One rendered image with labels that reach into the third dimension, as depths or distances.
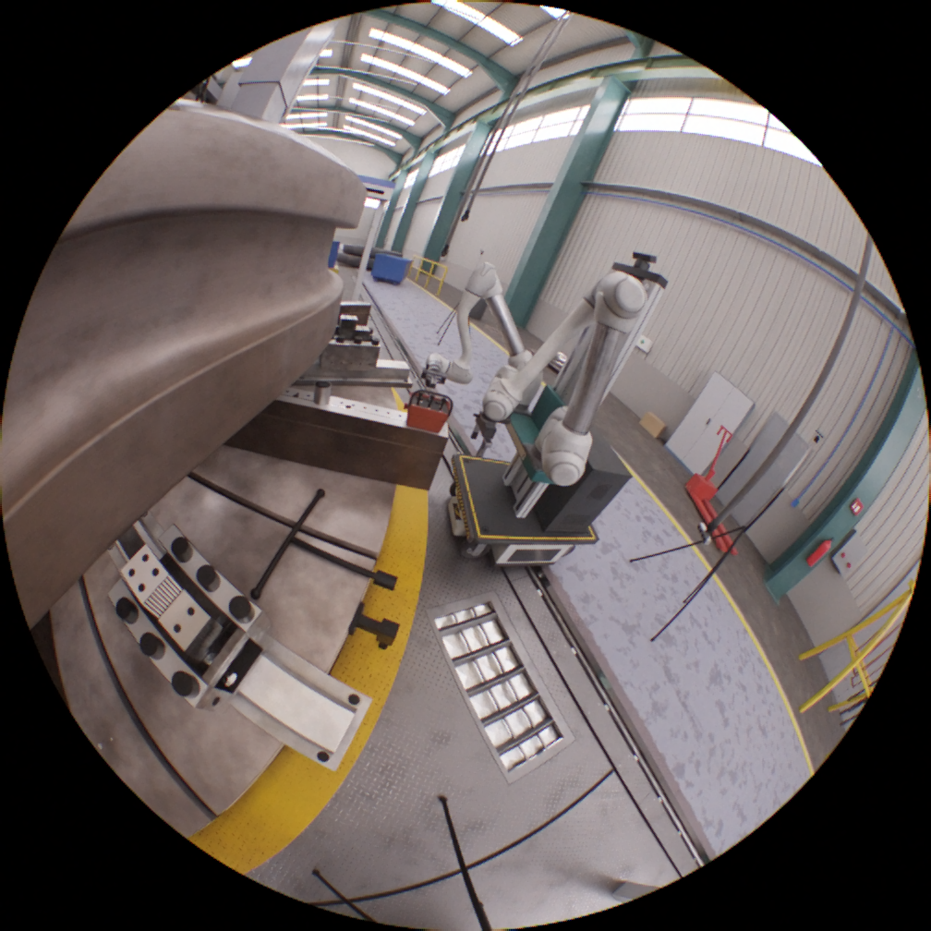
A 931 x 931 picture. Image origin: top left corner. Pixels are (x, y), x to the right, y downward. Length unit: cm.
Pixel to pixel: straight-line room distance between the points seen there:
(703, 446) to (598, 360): 547
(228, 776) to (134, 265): 142
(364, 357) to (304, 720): 220
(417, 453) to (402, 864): 201
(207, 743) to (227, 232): 155
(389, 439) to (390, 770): 154
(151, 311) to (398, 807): 184
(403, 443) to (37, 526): 144
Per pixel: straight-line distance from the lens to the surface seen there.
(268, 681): 104
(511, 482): 191
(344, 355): 231
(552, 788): 179
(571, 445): 102
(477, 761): 158
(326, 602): 124
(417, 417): 137
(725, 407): 627
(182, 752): 134
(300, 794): 154
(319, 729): 101
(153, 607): 84
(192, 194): 77
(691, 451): 638
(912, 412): 637
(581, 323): 110
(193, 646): 82
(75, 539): 87
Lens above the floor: 146
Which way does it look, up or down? 37 degrees down
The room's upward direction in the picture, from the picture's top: 24 degrees clockwise
